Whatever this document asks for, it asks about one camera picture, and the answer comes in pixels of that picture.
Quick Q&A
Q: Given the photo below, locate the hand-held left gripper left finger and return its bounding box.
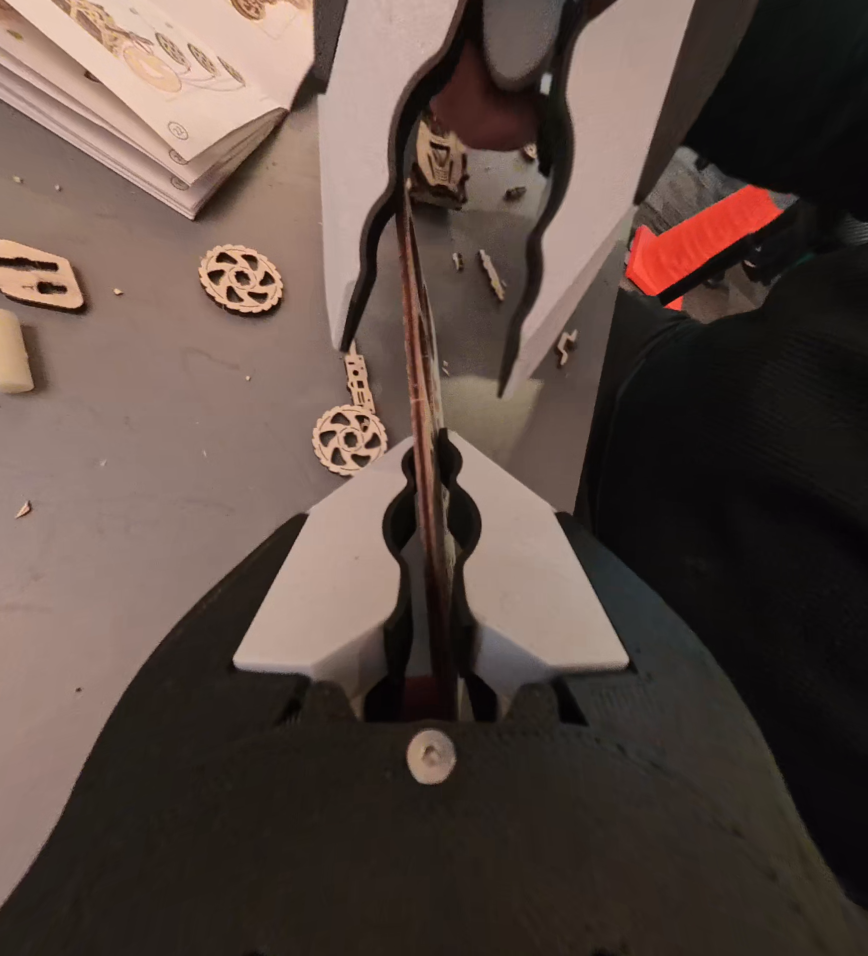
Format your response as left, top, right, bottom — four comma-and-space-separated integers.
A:
234, 435, 423, 719

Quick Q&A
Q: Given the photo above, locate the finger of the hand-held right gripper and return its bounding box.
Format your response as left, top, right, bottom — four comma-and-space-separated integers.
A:
318, 0, 474, 354
497, 0, 698, 398

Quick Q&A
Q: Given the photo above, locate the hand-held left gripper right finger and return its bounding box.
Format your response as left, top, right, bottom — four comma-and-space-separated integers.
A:
437, 432, 630, 707

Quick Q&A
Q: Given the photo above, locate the wooden buggy model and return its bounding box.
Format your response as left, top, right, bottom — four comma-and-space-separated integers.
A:
406, 112, 472, 212

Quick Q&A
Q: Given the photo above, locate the wooden parts sheet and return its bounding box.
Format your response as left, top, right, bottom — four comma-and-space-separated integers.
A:
395, 187, 459, 719

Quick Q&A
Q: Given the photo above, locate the paper instruction booklet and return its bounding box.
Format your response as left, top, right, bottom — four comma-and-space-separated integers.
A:
0, 0, 315, 221

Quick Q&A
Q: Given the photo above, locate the person's right forearm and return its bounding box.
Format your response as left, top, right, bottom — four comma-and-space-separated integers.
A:
684, 0, 868, 221

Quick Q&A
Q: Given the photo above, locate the person's right hand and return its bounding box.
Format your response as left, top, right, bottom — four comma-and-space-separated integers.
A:
434, 45, 541, 152

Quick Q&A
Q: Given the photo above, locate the wooden gear wheel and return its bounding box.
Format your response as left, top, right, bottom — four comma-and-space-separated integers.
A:
198, 245, 284, 315
312, 405, 388, 477

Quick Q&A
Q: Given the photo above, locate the red fabric item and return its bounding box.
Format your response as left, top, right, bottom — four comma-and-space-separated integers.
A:
625, 185, 786, 311

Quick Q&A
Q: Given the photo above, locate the pale wax cylinder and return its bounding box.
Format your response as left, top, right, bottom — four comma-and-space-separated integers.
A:
0, 308, 35, 393

